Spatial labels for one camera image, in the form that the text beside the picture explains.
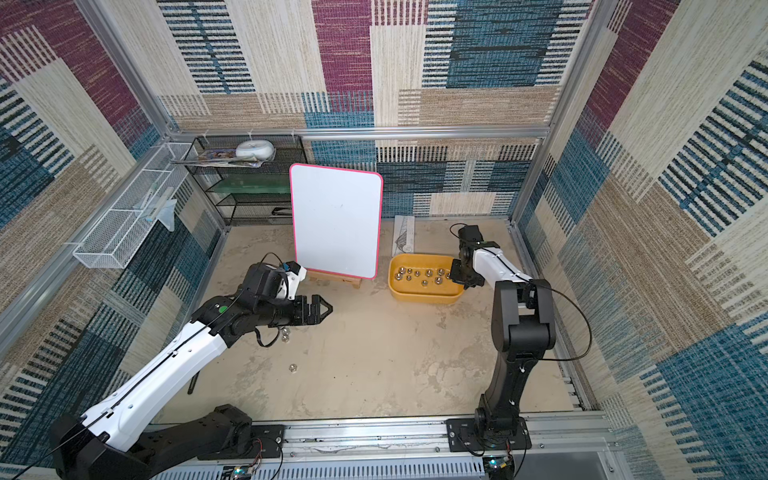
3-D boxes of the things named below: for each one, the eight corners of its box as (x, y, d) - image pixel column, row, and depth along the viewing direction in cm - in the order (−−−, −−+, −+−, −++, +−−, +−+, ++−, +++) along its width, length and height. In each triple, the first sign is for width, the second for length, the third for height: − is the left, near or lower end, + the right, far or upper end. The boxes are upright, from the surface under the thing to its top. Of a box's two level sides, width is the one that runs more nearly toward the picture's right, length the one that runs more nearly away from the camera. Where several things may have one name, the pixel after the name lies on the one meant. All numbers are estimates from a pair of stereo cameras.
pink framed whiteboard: (300, 275, 107) (270, 199, 80) (316, 241, 117) (294, 163, 90) (376, 288, 103) (371, 212, 76) (385, 251, 113) (383, 174, 86)
